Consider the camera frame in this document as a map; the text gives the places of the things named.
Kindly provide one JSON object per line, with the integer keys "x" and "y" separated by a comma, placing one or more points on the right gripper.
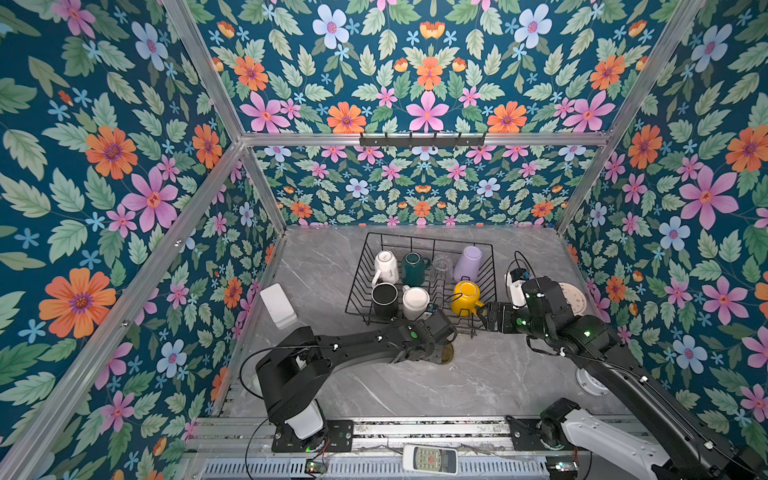
{"x": 504, "y": 309}

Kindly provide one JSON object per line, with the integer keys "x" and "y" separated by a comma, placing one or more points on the yellow mug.
{"x": 465, "y": 300}

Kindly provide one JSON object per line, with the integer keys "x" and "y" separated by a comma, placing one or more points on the lilac cup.
{"x": 468, "y": 266}

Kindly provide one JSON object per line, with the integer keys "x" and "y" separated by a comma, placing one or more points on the amber glass cup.
{"x": 447, "y": 354}

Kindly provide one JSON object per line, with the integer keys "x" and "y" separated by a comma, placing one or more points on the red inside white mug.
{"x": 415, "y": 301}

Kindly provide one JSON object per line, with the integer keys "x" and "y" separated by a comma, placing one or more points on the green mug cream inside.
{"x": 415, "y": 268}

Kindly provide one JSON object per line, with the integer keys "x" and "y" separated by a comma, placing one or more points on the black mug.
{"x": 385, "y": 300}

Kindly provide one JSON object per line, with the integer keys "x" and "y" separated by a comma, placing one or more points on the clear glass cup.
{"x": 442, "y": 269}

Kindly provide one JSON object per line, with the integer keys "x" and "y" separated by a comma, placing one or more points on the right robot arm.
{"x": 682, "y": 446}

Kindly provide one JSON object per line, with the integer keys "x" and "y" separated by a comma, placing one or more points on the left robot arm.
{"x": 291, "y": 373}

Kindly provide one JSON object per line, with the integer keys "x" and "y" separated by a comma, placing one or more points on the white round alarm clock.
{"x": 590, "y": 384}

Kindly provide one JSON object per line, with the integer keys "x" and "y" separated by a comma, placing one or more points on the white remote control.
{"x": 430, "y": 460}

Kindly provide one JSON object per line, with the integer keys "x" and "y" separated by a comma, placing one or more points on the white rectangular box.
{"x": 278, "y": 306}

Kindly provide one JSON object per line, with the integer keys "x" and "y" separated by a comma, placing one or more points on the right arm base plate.
{"x": 524, "y": 436}

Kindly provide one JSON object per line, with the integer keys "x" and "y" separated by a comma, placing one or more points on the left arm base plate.
{"x": 336, "y": 436}

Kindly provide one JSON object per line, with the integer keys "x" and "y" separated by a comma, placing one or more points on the black hook rail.
{"x": 409, "y": 140}

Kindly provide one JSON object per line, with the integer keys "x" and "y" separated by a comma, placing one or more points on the aluminium frame post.
{"x": 180, "y": 15}

